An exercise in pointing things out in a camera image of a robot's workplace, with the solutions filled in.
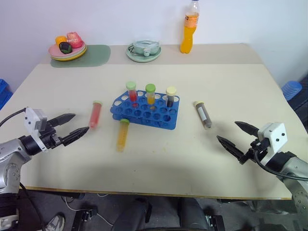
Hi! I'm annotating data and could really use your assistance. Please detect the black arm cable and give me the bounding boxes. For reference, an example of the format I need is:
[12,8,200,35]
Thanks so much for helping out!
[254,144,308,181]
[0,108,27,127]

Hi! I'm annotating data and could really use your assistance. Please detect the brown tube grey cap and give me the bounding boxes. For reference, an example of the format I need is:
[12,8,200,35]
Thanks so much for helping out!
[193,100,214,130]

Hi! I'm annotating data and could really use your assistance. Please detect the red tube pale green cap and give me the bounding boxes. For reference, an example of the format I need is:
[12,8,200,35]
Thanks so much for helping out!
[125,81,139,103]
[88,100,104,129]

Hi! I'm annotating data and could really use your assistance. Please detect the pink plate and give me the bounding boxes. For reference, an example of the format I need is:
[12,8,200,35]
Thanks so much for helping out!
[48,40,87,58]

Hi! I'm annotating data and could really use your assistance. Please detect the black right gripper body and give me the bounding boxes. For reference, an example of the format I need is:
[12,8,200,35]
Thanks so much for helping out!
[244,138,270,163]

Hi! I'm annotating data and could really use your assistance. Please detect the dark tube cream cap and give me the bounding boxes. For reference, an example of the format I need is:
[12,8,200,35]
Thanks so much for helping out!
[166,86,178,108]

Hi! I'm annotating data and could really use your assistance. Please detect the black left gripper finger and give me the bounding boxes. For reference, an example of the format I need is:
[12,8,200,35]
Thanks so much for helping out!
[48,113,77,128]
[62,127,90,146]

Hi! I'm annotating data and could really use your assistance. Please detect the orange soda bottle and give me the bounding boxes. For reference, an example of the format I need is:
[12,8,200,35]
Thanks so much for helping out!
[180,0,201,54]

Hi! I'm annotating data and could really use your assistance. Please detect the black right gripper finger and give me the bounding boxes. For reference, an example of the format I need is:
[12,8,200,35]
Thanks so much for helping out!
[234,121,260,138]
[216,135,246,166]

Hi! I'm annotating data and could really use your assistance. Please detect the light green stacked plate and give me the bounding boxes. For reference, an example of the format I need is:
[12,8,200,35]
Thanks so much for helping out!
[50,44,88,60]

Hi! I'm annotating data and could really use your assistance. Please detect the dark green toy fruit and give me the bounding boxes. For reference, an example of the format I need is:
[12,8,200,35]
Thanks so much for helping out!
[59,41,73,54]

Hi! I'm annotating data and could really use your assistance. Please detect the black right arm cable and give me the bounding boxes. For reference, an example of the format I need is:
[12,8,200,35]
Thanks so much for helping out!
[254,144,308,181]

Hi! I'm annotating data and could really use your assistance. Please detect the grey white sneaker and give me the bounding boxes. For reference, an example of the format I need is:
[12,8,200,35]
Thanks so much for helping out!
[45,212,66,231]

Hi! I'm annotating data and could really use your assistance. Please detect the blue test tube rack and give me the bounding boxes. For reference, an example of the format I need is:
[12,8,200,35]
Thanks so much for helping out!
[110,90,180,131]

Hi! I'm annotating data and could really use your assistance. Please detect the yellow plate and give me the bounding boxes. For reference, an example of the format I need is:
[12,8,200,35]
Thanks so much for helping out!
[50,47,88,62]

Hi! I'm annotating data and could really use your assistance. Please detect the pale green plate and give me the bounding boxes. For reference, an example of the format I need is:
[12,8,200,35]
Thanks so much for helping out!
[126,43,162,63]

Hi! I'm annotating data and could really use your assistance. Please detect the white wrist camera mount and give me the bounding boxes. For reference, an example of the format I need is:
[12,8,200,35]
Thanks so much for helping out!
[24,106,49,154]
[257,122,288,167]

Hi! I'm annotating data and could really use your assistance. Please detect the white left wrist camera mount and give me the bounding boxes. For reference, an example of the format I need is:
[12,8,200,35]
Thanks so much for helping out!
[24,106,49,154]

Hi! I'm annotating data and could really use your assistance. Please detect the blue stacked stools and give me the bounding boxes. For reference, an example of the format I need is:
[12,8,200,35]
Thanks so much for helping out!
[281,80,304,101]

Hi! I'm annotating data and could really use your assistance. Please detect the orange toy fruit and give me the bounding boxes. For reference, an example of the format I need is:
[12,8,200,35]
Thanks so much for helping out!
[54,35,68,47]

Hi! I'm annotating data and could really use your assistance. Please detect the blue plastic crate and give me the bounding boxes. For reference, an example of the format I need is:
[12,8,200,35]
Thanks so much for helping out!
[0,78,13,112]

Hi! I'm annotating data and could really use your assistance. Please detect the orange tube dark green cap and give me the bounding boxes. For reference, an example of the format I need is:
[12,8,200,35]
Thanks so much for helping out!
[145,83,157,105]

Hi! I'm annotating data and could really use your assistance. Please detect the grey folded pouch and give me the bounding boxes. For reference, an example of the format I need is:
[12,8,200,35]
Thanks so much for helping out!
[128,39,161,57]

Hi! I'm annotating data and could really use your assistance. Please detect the dark bulky object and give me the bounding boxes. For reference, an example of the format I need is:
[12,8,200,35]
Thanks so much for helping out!
[287,74,308,133]

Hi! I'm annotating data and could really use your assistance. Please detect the green placemat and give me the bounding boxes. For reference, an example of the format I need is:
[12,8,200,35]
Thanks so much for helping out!
[50,44,112,69]

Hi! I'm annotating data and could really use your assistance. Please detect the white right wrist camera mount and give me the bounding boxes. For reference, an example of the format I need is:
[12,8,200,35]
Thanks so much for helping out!
[257,122,288,167]

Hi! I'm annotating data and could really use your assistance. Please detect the pink toy peach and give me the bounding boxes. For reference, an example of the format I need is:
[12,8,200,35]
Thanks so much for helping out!
[65,31,83,49]

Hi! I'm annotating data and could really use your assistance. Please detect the white floor cable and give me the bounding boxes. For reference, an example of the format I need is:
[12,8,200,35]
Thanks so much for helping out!
[62,195,114,223]

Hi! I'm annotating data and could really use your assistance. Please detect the black hanging cable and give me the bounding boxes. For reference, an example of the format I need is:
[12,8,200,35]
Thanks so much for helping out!
[18,182,48,231]

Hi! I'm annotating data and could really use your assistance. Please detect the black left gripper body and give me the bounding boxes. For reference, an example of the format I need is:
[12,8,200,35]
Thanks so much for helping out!
[38,121,65,151]

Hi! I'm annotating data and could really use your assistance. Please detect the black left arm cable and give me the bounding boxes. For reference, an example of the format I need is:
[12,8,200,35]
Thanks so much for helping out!
[0,108,27,127]

